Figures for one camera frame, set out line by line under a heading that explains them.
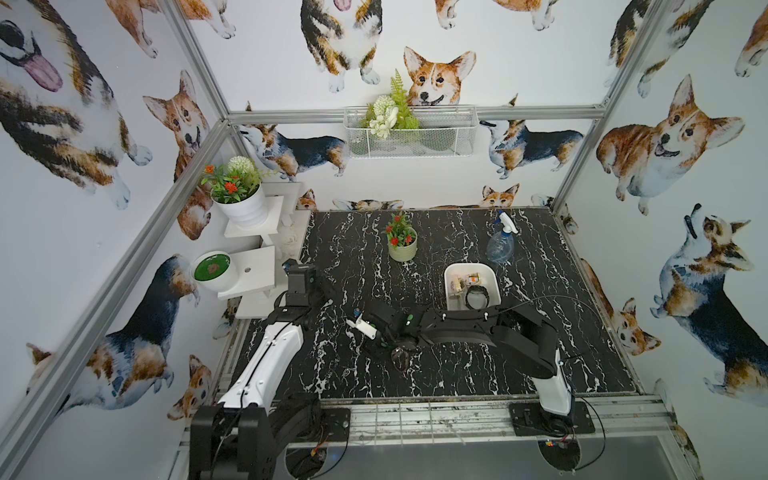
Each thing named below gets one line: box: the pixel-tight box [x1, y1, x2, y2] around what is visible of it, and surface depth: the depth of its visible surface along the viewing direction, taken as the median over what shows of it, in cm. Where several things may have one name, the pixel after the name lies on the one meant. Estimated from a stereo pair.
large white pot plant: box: [201, 156, 273, 229], surface depth 80 cm
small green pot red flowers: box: [382, 211, 418, 263], surface depth 102 cm
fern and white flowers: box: [361, 68, 420, 138], surface depth 82 cm
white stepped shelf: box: [217, 182, 311, 319], surface depth 90 cm
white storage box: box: [444, 263, 501, 311], surface depth 98 cm
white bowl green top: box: [192, 251, 238, 293], surface depth 79 cm
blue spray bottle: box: [486, 210, 519, 265], surface depth 103 cm
